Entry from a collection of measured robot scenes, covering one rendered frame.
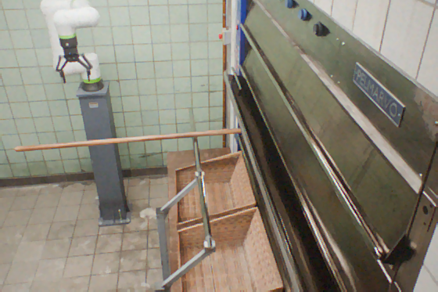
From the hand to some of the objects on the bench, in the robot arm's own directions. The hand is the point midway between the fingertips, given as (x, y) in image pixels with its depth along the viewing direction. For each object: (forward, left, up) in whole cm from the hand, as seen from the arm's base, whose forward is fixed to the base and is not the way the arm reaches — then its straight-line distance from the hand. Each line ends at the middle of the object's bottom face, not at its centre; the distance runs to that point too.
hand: (77, 80), depth 235 cm
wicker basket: (+79, +74, -89) cm, 141 cm away
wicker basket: (+21, +75, -89) cm, 118 cm away
